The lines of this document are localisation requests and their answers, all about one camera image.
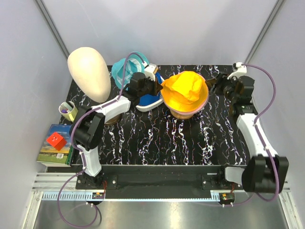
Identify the left aluminium frame post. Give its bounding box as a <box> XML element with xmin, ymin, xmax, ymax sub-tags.
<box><xmin>34</xmin><ymin>0</ymin><xmax>70</xmax><ymax>59</ymax></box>

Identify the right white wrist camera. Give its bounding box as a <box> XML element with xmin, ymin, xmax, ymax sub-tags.
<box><xmin>227</xmin><ymin>62</ymin><xmax>247</xmax><ymax>80</ymax></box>

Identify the teal hat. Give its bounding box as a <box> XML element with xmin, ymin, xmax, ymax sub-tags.
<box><xmin>111</xmin><ymin>52</ymin><xmax>149</xmax><ymax>89</ymax></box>

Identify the yellow tape cup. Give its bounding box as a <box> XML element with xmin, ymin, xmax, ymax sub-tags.
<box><xmin>58</xmin><ymin>101</ymin><xmax>78</xmax><ymax>122</ymax></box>

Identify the aluminium frame post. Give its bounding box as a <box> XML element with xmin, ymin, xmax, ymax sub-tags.
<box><xmin>34</xmin><ymin>0</ymin><xmax>70</xmax><ymax>59</ymax></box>
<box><xmin>244</xmin><ymin>0</ymin><xmax>286</xmax><ymax>64</ymax></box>

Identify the wooden hat stand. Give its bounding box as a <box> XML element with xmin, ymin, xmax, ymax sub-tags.
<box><xmin>170</xmin><ymin>109</ymin><xmax>198</xmax><ymax>120</ymax></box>

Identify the landscape cover book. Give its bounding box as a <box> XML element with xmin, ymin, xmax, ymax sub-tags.
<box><xmin>36</xmin><ymin>124</ymin><xmax>73</xmax><ymax>167</ymax></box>

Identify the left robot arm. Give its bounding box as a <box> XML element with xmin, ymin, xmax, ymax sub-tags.
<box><xmin>70</xmin><ymin>72</ymin><xmax>163</xmax><ymax>189</ymax></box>

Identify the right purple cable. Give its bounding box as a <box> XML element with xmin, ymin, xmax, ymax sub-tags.
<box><xmin>243</xmin><ymin>63</ymin><xmax>281</xmax><ymax>202</ymax></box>

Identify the red cube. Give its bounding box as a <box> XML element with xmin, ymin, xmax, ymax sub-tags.
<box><xmin>46</xmin><ymin>132</ymin><xmax>67</xmax><ymax>151</ymax></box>

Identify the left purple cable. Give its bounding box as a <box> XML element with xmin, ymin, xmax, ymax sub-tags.
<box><xmin>57</xmin><ymin>52</ymin><xmax>146</xmax><ymax>227</ymax></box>

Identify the right aluminium frame post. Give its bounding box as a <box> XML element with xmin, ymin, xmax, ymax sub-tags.
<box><xmin>244</xmin><ymin>0</ymin><xmax>286</xmax><ymax>64</ymax></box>

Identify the orange bucket hat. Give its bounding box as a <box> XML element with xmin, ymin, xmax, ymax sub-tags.
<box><xmin>161</xmin><ymin>71</ymin><xmax>209</xmax><ymax>111</ymax></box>

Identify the pink bucket hat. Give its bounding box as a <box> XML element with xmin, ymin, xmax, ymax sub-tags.
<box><xmin>163</xmin><ymin>96</ymin><xmax>209</xmax><ymax>114</ymax></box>

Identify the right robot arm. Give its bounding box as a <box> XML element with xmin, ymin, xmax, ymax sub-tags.
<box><xmin>206</xmin><ymin>73</ymin><xmax>289</xmax><ymax>196</ymax></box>

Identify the black marble table mat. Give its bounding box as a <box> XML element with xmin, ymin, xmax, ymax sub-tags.
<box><xmin>65</xmin><ymin>64</ymin><xmax>259</xmax><ymax>167</ymax></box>

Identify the white plastic basket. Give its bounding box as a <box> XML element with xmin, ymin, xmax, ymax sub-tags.
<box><xmin>132</xmin><ymin>72</ymin><xmax>163</xmax><ymax>112</ymax></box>

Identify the cream mannequin head stand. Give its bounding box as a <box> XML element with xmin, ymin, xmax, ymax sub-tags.
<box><xmin>67</xmin><ymin>46</ymin><xmax>122</xmax><ymax>125</ymax></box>

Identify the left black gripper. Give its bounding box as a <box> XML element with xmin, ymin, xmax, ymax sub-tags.
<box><xmin>138</xmin><ymin>74</ymin><xmax>162</xmax><ymax>97</ymax></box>

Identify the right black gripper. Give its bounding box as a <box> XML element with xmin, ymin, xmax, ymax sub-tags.
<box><xmin>204</xmin><ymin>72</ymin><xmax>238</xmax><ymax>103</ymax></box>

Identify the blue hat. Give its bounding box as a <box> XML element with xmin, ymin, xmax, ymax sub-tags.
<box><xmin>139</xmin><ymin>72</ymin><xmax>164</xmax><ymax>106</ymax></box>

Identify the purple cable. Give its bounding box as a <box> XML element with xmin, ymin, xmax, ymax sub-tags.
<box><xmin>57</xmin><ymin>52</ymin><xmax>146</xmax><ymax>227</ymax></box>
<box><xmin>243</xmin><ymin>63</ymin><xmax>281</xmax><ymax>202</ymax></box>

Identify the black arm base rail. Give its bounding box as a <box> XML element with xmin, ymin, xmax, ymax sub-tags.
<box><xmin>76</xmin><ymin>165</ymin><xmax>243</xmax><ymax>201</ymax></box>

